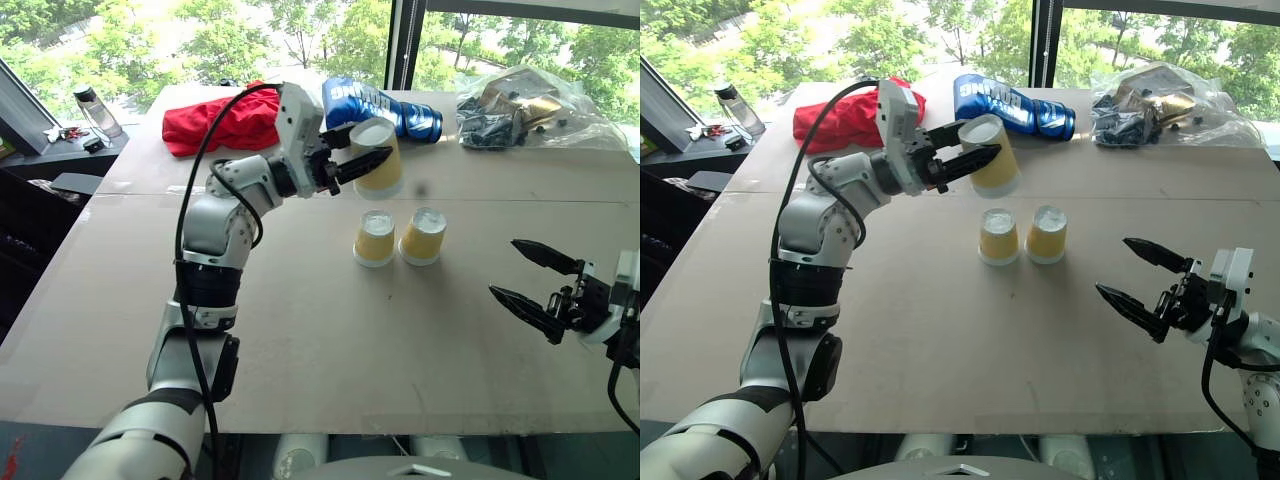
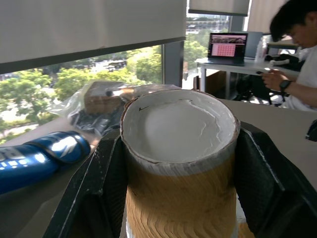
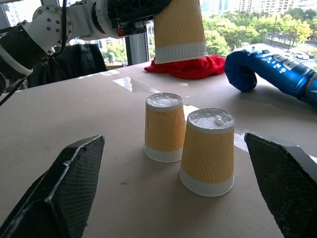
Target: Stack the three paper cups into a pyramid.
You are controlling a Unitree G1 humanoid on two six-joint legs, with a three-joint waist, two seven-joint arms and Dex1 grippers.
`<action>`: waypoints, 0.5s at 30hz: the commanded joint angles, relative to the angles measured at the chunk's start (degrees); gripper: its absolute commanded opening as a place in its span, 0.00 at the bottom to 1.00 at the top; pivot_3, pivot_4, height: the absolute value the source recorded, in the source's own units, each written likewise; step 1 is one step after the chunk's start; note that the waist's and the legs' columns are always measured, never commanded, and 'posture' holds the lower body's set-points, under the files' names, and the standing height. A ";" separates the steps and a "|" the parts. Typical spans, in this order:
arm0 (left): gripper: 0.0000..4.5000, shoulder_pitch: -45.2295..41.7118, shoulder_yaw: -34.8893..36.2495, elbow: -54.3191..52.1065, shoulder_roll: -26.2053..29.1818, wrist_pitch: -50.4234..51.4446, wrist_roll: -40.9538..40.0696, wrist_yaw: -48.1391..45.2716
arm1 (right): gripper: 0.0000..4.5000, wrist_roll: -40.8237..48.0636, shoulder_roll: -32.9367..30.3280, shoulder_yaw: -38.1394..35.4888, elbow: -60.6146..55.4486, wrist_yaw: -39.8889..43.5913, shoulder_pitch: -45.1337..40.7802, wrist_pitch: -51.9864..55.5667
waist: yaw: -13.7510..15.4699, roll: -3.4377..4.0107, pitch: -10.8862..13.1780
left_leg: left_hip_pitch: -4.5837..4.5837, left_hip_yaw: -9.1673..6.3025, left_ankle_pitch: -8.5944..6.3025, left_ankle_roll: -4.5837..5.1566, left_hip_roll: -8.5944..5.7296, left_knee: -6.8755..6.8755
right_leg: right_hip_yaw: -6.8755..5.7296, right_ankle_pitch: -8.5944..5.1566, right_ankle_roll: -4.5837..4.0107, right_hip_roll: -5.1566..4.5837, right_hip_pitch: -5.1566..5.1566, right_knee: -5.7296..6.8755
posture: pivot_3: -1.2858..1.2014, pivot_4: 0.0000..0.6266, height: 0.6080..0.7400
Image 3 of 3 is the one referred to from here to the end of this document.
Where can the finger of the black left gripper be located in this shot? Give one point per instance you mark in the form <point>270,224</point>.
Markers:
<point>161,5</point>

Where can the red cloth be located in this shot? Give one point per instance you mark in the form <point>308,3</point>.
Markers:
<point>193,68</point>

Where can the blue boxing glove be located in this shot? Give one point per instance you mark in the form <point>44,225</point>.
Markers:
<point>270,67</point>

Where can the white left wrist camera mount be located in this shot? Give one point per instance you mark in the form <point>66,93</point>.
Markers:
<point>102,26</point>

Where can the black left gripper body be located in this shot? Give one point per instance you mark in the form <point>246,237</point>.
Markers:
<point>128,15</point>

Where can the orange white ribbed paper cup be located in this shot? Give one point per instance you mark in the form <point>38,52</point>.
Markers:
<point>164,129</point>
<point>208,156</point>
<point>179,29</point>

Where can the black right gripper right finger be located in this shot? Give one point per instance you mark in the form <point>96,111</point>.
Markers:
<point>284,178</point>

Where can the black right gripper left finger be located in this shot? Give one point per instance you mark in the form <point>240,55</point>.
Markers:
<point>67,188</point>

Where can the black jacket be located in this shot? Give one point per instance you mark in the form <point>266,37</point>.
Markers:
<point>74,63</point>

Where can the dark window frame post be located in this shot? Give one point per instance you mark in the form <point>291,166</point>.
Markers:
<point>136,47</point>

